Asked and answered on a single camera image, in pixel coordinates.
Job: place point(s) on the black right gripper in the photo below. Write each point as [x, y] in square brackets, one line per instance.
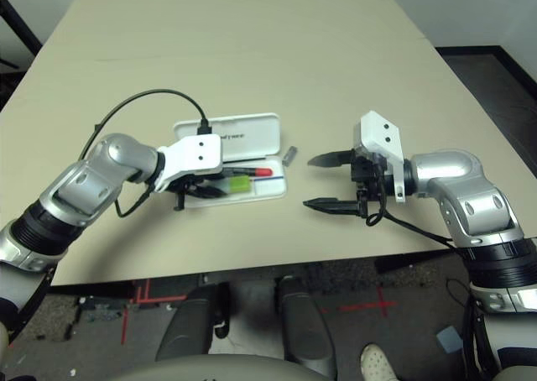
[371, 184]

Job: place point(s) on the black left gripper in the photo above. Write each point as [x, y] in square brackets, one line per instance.
[184, 188]

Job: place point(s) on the white highlighter with green cap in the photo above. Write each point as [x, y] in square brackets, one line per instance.
[240, 185]

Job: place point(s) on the black marker with red cap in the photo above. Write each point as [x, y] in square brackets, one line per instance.
[251, 172]

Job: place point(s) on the small grey eraser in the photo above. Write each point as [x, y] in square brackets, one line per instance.
[290, 155]

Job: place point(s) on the white plastic pencil case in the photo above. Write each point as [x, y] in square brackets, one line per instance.
[256, 133]

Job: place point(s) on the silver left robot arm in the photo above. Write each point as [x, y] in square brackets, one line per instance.
[84, 184]

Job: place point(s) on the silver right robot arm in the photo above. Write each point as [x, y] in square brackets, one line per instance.
[478, 200]

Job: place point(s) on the black table underframe bar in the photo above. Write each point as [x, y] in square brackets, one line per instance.
[411, 261]

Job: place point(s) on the grey robot right leg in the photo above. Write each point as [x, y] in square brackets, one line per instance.
[306, 326]

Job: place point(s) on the grey robot torso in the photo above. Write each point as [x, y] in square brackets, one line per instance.
[210, 370]

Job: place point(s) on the white perforated clog shoe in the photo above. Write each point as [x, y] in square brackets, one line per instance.
[377, 362]

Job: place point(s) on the blue square floor pad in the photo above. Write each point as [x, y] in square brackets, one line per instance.
[449, 340]

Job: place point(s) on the black framed side table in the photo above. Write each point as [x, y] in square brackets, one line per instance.
[17, 24]

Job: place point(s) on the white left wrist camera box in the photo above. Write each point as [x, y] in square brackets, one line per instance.
[197, 154]

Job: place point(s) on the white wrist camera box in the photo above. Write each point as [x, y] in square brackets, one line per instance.
[379, 137]
[197, 154]

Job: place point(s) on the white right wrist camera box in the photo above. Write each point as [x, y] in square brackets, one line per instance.
[379, 137]

